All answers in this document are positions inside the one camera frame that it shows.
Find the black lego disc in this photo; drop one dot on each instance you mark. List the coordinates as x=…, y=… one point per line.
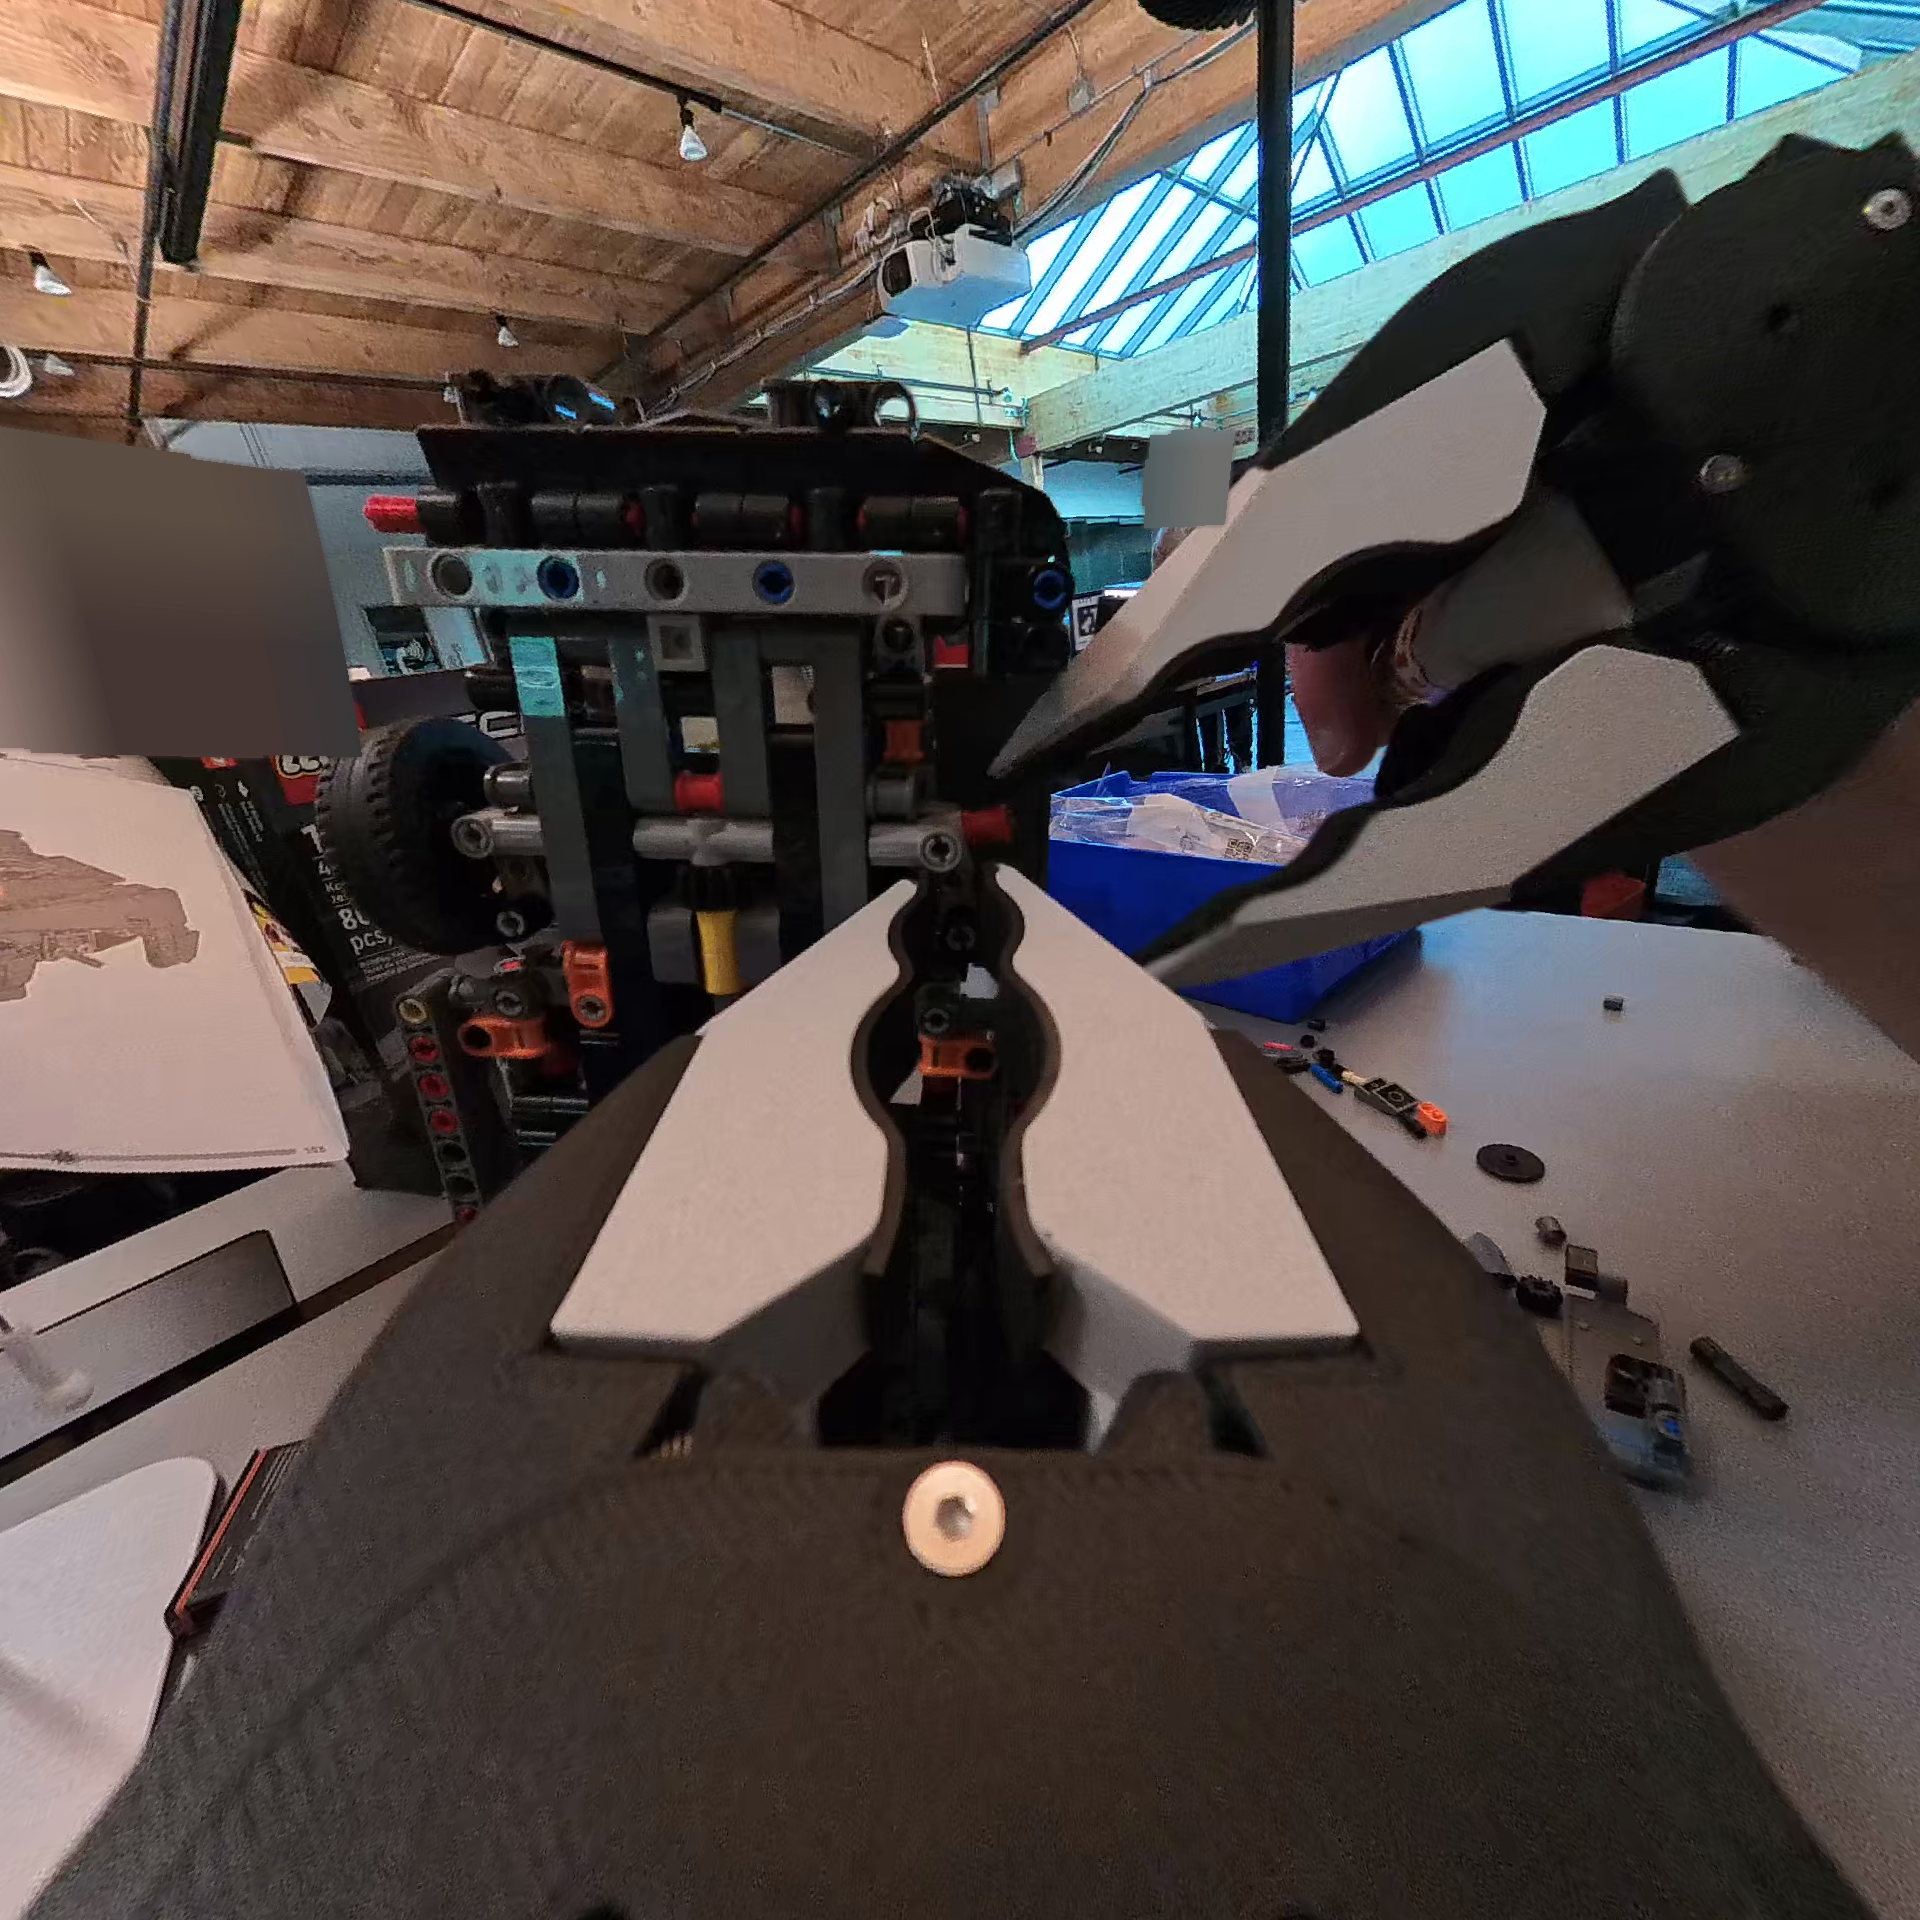
x=1512, y=1165

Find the person's right hand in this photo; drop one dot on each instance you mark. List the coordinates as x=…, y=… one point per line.
x=1340, y=702

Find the dark lego set box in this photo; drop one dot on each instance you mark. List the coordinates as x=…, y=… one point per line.
x=351, y=1078

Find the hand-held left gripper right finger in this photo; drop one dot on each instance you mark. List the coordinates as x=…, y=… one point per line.
x=1186, y=1183

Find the dark flat desk pad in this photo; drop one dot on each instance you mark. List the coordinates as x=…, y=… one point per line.
x=165, y=1305

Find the blue plastic bin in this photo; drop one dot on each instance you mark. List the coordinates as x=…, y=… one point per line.
x=1110, y=901

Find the small black lego gear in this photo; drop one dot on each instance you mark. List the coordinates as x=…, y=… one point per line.
x=1538, y=1294

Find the grey curved lego panel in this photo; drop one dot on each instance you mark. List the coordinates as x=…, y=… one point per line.
x=1481, y=1256

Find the clear plastic bag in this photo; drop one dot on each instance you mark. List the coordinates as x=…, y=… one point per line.
x=1200, y=816

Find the instruction booklet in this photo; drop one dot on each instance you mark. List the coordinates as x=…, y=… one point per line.
x=150, y=1020

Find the lego car chassis model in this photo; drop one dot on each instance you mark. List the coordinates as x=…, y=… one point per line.
x=675, y=576

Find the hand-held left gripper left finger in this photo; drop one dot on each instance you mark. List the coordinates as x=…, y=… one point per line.
x=733, y=1183

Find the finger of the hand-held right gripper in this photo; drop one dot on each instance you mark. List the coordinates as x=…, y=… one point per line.
x=1502, y=827
x=1320, y=509

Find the small black battery pack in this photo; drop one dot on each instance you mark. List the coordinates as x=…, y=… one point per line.
x=219, y=1561

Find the grey lego panel assembly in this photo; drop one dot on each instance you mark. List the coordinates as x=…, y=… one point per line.
x=1629, y=1350

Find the long black lego axle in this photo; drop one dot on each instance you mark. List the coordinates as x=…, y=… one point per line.
x=1739, y=1374

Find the small marker card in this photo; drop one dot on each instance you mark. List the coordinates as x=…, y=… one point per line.
x=1090, y=618

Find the white ceiling projector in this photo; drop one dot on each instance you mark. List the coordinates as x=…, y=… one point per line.
x=961, y=277

